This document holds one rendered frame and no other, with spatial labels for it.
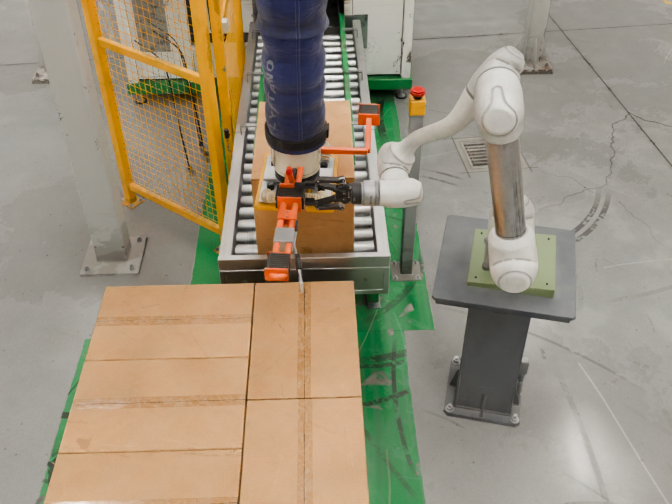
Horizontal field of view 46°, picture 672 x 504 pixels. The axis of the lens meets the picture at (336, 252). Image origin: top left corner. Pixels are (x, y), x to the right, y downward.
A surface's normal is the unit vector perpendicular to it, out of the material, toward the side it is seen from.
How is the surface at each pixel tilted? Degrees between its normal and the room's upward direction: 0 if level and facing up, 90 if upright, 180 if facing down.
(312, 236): 90
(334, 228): 90
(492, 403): 90
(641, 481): 0
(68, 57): 89
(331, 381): 0
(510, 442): 0
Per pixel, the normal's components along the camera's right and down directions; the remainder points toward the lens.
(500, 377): -0.22, 0.63
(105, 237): 0.03, 0.65
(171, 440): 0.00, -0.76
